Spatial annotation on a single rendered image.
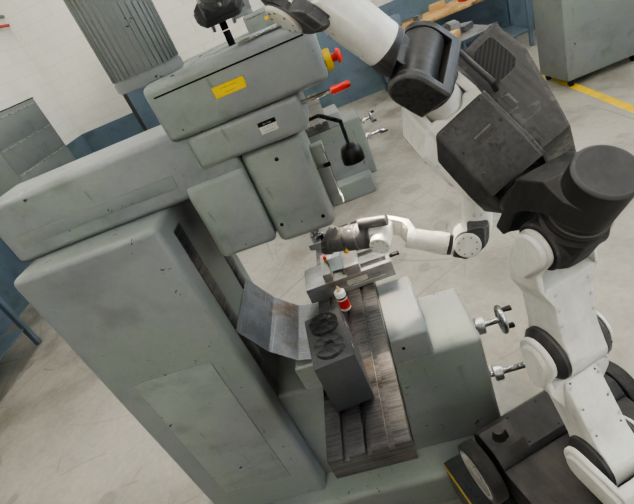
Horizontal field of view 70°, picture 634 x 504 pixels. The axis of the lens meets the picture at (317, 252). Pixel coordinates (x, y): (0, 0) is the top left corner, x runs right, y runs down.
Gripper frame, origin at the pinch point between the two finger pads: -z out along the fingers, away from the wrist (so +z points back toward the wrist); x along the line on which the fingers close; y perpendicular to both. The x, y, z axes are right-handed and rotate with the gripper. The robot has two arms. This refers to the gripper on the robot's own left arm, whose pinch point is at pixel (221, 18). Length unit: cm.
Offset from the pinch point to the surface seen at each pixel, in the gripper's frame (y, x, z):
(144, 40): 2.7, -20.3, 0.4
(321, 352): -90, -14, -10
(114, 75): 0.3, -31.8, -4.2
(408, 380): -123, 8, -54
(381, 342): -101, 4, -32
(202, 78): -12.5, -11.1, 0.9
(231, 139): -26.7, -11.4, -8.8
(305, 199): -49, 1, -21
